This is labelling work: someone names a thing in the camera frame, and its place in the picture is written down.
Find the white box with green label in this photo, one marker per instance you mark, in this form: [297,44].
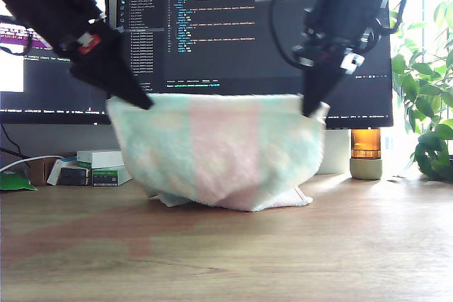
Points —
[106,176]

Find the black Huawei monitor on stand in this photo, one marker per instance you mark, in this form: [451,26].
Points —
[230,51]

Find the mint tea towel pink border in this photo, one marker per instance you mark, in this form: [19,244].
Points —
[219,146]

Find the brown cardboard box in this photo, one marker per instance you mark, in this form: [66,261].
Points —
[39,173]

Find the green plastic packet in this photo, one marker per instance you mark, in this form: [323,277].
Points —
[14,181]

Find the white box with blue edge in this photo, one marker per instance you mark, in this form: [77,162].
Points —
[53,174]

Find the small dark grey box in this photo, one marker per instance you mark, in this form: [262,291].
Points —
[72,181]
[74,173]

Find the amber glass lamp beige base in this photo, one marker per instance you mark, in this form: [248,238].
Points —
[366,146]

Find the black monitor with purple window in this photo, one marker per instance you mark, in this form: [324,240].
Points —
[42,86]

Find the long white cardboard box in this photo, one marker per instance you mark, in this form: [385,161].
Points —
[99,158]

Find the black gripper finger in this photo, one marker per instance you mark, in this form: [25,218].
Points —
[109,75]
[318,90]

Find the white wall outlet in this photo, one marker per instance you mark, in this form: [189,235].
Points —
[389,143]

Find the green leafy houseplant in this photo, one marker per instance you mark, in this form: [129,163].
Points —
[424,104]

